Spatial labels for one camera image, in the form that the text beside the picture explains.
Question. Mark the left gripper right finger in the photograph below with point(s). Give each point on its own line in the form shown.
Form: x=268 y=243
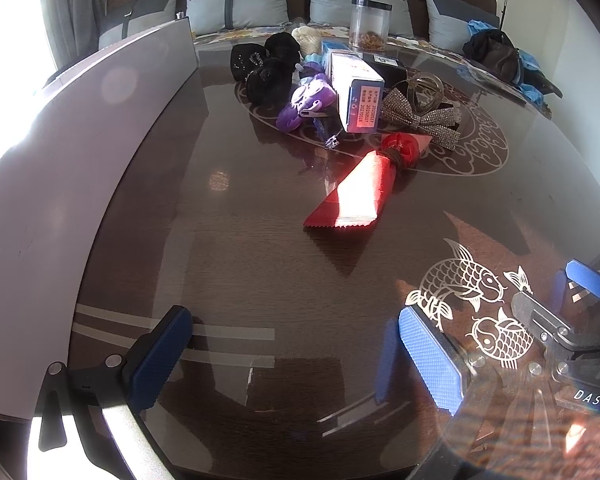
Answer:
x=439 y=364

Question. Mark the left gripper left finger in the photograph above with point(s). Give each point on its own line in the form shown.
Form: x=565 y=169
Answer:
x=151 y=359

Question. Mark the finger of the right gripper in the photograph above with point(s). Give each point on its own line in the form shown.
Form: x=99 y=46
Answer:
x=584 y=276

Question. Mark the red scalloped fabric pouch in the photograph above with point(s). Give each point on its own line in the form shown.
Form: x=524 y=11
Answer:
x=358 y=199

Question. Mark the silver glitter bow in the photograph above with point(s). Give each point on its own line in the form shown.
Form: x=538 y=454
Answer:
x=439 y=124

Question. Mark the black box white labels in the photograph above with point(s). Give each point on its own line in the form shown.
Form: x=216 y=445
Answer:
x=391 y=70

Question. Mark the blue white medicine box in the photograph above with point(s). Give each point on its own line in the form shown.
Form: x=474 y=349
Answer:
x=358 y=86

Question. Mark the purple plush toy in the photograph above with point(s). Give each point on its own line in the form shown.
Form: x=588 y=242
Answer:
x=313 y=98

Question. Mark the cream knitted sock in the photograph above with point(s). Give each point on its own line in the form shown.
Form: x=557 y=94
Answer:
x=309 y=39

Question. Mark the large grey storage box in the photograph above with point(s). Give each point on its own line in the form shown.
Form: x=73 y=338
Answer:
x=56 y=185

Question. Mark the clear hair claw clip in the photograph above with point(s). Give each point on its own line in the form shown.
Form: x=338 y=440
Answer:
x=424 y=92

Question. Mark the black and blue clothing pile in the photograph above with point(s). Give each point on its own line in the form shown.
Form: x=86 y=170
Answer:
x=491 y=48

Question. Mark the grey cushion far right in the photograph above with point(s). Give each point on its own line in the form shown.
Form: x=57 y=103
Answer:
x=449 y=23

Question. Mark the clear jar black lid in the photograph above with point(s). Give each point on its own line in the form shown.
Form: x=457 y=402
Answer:
x=369 y=27

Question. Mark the grey cushion far left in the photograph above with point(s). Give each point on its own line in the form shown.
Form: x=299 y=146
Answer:
x=134 y=17

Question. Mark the grey curtain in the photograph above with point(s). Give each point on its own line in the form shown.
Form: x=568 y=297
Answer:
x=72 y=28

